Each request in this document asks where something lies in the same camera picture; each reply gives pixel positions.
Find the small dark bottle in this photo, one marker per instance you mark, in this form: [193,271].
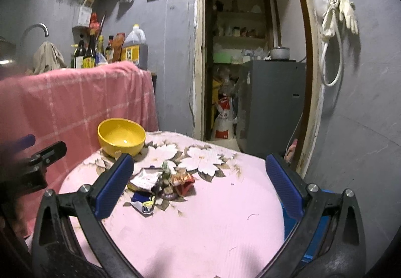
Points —
[110,50]

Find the wooden storage shelf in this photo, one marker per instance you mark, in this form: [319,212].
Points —
[238,40]

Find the pink floral tablecloth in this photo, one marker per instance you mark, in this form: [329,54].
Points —
[203,218]

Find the metal faucet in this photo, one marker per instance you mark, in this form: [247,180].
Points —
[34,26]

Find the white utensil holder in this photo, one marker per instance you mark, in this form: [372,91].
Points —
[84,16]

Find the green box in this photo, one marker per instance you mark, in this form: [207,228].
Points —
[227,57]

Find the blue plastic basin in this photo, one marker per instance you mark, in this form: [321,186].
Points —
[291,231]

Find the pink checked cloth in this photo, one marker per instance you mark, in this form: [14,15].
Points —
[62,102]

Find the large cooking oil jug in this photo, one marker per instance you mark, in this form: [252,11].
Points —
[134,46]

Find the grey refrigerator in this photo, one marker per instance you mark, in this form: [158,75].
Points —
[272,102]

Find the white and red rice bag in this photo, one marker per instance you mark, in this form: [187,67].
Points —
[225,121]

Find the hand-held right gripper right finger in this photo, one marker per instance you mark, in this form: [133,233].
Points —
[283,184]

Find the beige rag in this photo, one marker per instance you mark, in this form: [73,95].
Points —
[47,57]

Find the tall dark sauce bottle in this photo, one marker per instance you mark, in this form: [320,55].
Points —
[90,55]

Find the grey cooking pot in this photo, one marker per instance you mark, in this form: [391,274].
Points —
[279,53]

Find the blue and yellow wrapper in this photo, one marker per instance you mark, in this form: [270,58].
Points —
[144,204]

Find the yellow-green bottle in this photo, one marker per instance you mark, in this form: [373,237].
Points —
[100,44]

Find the orange-brown sauce bottle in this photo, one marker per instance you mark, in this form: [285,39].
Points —
[118,46]

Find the worn door frame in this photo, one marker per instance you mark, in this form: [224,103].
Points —
[199,46]

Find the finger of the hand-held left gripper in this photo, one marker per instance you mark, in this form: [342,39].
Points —
[51,151]
[23,141]

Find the pink rag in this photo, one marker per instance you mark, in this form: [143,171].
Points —
[291,149]

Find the yellow bowl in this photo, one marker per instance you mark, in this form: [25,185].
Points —
[122,143]

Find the pale rubber gloves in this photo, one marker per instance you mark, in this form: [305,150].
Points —
[338,11]

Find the red packet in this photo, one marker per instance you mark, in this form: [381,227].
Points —
[94,21]

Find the dark bottle with yellow label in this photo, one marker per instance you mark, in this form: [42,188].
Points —
[79,57]

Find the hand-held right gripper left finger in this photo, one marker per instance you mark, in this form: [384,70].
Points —
[114,184]

